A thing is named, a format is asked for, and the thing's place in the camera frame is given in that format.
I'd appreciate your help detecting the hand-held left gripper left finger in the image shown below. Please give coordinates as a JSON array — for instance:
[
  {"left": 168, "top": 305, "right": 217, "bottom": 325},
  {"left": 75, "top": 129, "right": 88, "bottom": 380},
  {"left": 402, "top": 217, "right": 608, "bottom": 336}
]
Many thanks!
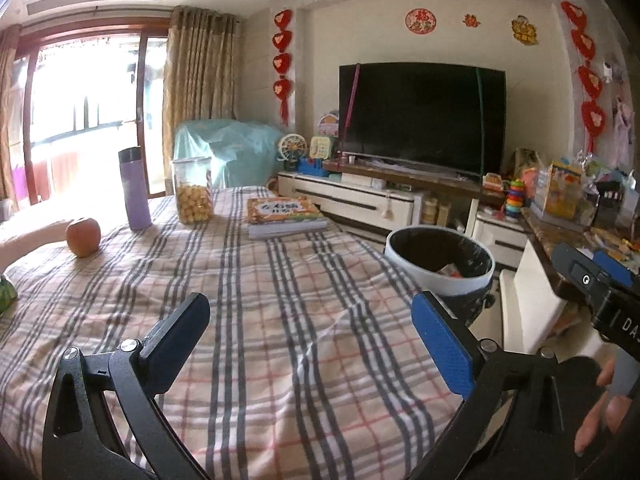
[{"left": 41, "top": 291, "right": 212, "bottom": 480}]

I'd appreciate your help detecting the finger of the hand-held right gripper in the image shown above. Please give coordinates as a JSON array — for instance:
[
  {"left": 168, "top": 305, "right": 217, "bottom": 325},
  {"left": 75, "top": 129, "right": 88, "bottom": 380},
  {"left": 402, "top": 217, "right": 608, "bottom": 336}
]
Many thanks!
[
  {"left": 592, "top": 249, "right": 635, "bottom": 288},
  {"left": 551, "top": 242, "right": 608, "bottom": 307}
]

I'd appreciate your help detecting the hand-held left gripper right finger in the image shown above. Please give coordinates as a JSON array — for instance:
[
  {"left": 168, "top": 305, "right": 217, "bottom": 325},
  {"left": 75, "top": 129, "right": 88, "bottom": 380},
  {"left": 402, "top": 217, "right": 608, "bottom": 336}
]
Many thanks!
[{"left": 395, "top": 291, "right": 601, "bottom": 480}]

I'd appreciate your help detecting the white trash bin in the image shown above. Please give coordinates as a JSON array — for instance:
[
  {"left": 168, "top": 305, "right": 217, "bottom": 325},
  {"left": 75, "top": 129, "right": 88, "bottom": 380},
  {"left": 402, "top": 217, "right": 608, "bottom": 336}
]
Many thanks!
[{"left": 390, "top": 228, "right": 496, "bottom": 331}]

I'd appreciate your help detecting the person's right hand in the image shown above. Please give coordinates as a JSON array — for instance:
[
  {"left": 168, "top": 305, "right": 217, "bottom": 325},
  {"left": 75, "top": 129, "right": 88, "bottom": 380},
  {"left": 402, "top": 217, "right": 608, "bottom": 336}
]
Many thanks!
[{"left": 574, "top": 359, "right": 635, "bottom": 457}]

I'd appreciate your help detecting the black box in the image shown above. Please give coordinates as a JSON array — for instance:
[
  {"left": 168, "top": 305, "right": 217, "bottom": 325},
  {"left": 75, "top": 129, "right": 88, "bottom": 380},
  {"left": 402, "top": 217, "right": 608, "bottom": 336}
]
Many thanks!
[{"left": 595, "top": 180, "right": 623, "bottom": 226}]

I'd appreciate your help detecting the yellow boxed toy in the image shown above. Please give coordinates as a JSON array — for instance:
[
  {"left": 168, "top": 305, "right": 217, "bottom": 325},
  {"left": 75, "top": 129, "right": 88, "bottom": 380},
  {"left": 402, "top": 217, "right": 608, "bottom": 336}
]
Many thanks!
[{"left": 530, "top": 161, "right": 586, "bottom": 223}]

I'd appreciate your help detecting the red yellow apple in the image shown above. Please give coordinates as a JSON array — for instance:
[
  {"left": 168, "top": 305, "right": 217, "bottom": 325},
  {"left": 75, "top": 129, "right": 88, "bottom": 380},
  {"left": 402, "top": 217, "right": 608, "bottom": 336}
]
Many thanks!
[{"left": 66, "top": 217, "right": 102, "bottom": 258}]

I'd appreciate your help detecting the white television cabinet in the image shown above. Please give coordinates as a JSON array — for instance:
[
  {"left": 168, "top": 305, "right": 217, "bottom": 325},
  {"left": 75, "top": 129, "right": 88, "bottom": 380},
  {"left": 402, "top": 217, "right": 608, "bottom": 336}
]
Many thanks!
[{"left": 276, "top": 167, "right": 536, "bottom": 271}]

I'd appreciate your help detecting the clear cookie jar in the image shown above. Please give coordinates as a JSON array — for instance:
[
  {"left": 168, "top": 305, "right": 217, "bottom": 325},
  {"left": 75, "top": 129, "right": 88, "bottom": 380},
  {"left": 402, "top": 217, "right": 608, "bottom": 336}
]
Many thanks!
[{"left": 171, "top": 156, "right": 215, "bottom": 225}]

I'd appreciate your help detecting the purple thermos bottle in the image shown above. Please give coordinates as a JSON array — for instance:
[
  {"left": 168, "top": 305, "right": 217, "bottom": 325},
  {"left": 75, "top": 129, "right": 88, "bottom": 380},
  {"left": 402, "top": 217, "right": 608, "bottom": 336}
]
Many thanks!
[{"left": 118, "top": 146, "right": 152, "bottom": 231}]

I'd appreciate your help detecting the colourful picture book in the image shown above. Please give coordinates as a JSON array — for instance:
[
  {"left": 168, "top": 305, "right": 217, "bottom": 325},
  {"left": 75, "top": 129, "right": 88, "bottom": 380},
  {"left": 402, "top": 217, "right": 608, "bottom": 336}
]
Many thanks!
[{"left": 246, "top": 196, "right": 329, "bottom": 239}]

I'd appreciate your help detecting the green snack packet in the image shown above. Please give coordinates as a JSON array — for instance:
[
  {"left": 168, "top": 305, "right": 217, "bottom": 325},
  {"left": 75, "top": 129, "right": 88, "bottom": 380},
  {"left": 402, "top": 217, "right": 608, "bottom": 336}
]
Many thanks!
[{"left": 0, "top": 277, "right": 17, "bottom": 317}]

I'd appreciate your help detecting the teal furniture cover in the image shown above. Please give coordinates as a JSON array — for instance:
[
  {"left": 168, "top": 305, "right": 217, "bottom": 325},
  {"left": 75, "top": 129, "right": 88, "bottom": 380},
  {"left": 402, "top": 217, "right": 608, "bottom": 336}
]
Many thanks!
[{"left": 172, "top": 119, "right": 291, "bottom": 190}]

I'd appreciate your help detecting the blue toy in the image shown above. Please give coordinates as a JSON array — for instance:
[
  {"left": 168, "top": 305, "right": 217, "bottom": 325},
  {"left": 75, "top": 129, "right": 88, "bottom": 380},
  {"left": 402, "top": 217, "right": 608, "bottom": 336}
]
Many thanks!
[{"left": 297, "top": 156, "right": 333, "bottom": 177}]

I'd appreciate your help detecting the black flat television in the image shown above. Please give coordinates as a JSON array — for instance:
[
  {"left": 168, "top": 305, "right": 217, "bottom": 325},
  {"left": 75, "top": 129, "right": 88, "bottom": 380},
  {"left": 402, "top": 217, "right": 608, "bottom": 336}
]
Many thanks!
[{"left": 338, "top": 62, "right": 507, "bottom": 178}]

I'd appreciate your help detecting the small white desk fan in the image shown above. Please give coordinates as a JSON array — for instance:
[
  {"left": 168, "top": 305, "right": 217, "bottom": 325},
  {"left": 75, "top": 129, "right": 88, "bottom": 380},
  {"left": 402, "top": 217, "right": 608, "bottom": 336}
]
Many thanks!
[{"left": 278, "top": 132, "right": 308, "bottom": 173}]

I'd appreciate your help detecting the green yellow toy telephone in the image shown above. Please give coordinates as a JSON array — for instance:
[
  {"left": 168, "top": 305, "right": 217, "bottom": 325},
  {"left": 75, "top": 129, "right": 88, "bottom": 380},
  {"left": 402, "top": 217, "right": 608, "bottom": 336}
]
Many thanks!
[{"left": 310, "top": 135, "right": 335, "bottom": 160}]

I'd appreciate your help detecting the brown framed balcony door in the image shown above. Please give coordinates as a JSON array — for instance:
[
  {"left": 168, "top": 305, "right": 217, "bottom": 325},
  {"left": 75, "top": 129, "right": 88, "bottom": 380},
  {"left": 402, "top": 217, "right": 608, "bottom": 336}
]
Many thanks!
[{"left": 17, "top": 17, "right": 173, "bottom": 206}]

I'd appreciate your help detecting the pink toy house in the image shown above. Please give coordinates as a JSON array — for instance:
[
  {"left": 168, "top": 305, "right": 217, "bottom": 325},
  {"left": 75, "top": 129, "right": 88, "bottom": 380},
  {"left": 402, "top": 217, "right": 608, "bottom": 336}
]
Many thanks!
[{"left": 317, "top": 111, "right": 341, "bottom": 137}]

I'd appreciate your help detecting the beige patterned curtain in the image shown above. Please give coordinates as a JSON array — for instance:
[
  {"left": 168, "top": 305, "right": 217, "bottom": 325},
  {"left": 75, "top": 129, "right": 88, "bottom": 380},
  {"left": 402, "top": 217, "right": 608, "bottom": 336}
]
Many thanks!
[
  {"left": 162, "top": 6, "right": 241, "bottom": 196},
  {"left": 0, "top": 25, "right": 23, "bottom": 211}
]

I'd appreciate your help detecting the rainbow stacking ring toy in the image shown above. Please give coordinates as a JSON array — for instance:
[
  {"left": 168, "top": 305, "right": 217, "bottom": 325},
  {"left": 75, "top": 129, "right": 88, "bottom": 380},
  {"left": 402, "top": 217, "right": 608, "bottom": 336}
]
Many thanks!
[{"left": 504, "top": 177, "right": 528, "bottom": 217}]

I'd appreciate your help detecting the red heart string decoration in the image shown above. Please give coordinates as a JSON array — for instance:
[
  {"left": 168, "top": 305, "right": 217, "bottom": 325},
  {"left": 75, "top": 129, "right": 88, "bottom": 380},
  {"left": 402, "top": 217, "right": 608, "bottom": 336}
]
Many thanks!
[
  {"left": 560, "top": 0, "right": 608, "bottom": 153},
  {"left": 271, "top": 7, "right": 295, "bottom": 126}
]

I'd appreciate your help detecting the yellow cartoon wall decal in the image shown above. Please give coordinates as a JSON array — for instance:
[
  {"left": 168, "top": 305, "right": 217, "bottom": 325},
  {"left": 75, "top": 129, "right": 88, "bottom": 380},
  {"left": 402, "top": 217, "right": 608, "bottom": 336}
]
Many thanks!
[{"left": 511, "top": 15, "right": 540, "bottom": 47}]

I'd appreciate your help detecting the round red wall decal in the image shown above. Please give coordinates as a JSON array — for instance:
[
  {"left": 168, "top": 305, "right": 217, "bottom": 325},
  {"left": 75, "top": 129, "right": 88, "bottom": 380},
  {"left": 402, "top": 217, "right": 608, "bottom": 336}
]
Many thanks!
[{"left": 405, "top": 8, "right": 437, "bottom": 35}]

